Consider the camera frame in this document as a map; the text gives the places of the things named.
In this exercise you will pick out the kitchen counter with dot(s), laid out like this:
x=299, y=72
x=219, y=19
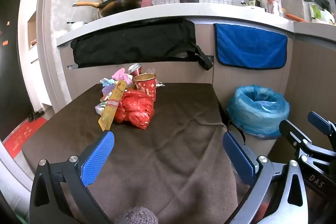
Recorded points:
x=210, y=12

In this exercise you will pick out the red floor mat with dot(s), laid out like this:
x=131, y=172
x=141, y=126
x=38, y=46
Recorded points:
x=21, y=134

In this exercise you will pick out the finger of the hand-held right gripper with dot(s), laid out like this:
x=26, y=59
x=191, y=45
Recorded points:
x=319, y=121
x=294, y=136

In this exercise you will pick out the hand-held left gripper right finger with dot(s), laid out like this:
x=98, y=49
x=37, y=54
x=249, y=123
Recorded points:
x=237, y=158

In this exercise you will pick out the white trash bin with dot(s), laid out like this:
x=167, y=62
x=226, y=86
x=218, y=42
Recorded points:
x=262, y=146

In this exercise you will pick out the white plastic bag with greens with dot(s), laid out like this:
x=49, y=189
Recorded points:
x=325, y=16

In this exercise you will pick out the white bowl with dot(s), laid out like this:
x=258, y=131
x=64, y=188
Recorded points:
x=76, y=26

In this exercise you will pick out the orange carrot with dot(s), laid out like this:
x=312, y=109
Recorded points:
x=295, y=18

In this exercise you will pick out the yellow snack wrapper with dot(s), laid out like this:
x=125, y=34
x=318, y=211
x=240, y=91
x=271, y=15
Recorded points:
x=110, y=111

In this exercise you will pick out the red paper cup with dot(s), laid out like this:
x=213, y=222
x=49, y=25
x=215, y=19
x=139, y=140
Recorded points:
x=147, y=87

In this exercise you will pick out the red plastic bag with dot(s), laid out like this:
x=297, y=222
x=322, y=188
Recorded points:
x=136, y=111

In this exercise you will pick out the black refrigerator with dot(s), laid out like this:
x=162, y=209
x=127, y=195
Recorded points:
x=13, y=56

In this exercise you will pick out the pair of dark shoes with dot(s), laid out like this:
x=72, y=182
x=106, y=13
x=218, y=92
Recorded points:
x=35, y=116

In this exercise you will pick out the black fabric bag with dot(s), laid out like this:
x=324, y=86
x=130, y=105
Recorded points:
x=131, y=43

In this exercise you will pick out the pink crumpled paper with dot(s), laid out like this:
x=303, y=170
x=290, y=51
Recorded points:
x=119, y=74

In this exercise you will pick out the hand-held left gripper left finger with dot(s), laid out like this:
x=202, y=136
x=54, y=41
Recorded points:
x=98, y=158

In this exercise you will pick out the crushed red silver can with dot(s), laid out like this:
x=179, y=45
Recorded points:
x=135, y=70

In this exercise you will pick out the blue towel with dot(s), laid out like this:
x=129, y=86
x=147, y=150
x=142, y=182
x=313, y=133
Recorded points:
x=249, y=45

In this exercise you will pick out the red label plastic bottle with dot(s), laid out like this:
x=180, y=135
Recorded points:
x=273, y=1

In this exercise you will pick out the grey knitted cloth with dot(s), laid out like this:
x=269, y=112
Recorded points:
x=136, y=216

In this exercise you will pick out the brown blanket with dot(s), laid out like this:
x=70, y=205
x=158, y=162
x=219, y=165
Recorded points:
x=162, y=134

